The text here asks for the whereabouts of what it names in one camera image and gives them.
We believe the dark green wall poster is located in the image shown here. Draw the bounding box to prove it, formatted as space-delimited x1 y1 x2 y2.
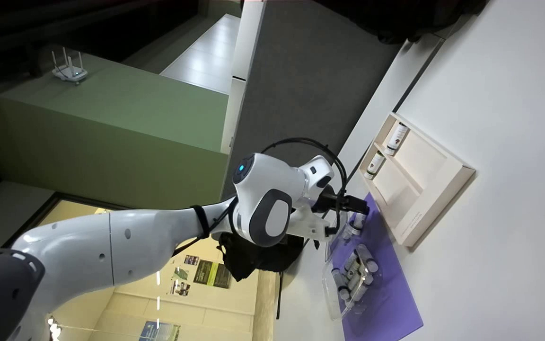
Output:
214 264 231 293
193 260 216 287

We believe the teal wall poster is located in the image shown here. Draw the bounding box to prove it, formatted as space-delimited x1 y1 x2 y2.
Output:
138 321 182 341

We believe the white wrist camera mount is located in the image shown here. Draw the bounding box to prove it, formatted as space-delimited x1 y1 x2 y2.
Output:
288 211 337 253

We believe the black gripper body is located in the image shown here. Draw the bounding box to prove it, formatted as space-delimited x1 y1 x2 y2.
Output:
313 185 350 221

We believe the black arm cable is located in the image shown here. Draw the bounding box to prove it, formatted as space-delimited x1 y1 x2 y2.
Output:
171 137 350 259

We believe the grey desk partition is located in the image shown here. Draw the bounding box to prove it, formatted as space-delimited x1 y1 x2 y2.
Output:
222 0 441 205

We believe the purple mat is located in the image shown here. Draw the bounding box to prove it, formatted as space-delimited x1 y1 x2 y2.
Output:
326 190 428 341

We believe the small white bottle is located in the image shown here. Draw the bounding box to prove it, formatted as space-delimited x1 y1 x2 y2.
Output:
365 152 388 177
330 268 347 291
335 283 352 313
384 122 411 154
348 274 373 304
354 245 383 276
345 257 364 283

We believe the wooden tray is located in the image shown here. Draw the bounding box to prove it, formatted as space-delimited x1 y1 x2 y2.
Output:
356 111 477 253

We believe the pile of white batteries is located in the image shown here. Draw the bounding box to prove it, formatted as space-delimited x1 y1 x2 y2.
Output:
322 243 383 319

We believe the white wifi router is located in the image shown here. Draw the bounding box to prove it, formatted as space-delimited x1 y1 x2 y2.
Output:
48 44 91 86

